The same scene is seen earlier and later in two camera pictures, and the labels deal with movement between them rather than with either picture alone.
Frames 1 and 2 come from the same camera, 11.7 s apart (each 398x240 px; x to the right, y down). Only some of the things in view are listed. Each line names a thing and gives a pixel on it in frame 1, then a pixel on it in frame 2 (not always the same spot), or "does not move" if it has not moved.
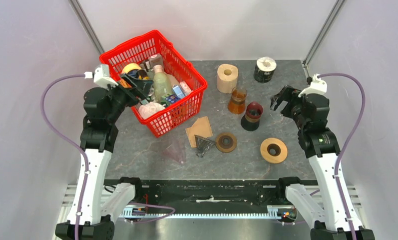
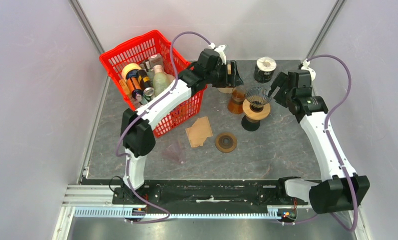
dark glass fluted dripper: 202,145 -> 257,97
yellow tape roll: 129,66 does not move
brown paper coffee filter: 200,127 does not move
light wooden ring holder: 273,150 -> 255,117
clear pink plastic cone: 176,151 does not move
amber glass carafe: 236,104 does not move
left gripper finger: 134,82 -> 236,80
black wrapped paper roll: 264,68 does not move
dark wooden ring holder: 225,142 does not move
